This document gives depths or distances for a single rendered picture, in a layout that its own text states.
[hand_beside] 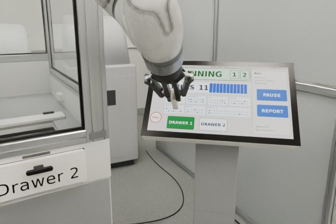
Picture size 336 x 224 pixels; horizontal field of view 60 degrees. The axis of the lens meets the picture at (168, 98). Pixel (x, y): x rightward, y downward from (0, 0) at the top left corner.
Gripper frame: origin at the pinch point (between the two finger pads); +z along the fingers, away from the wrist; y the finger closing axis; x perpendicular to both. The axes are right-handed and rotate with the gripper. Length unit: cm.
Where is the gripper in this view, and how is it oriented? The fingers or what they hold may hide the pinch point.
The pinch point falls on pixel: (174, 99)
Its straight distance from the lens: 85.0
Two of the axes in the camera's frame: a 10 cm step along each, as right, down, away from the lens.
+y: -9.9, 0.4, 1.2
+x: -0.2, 8.9, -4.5
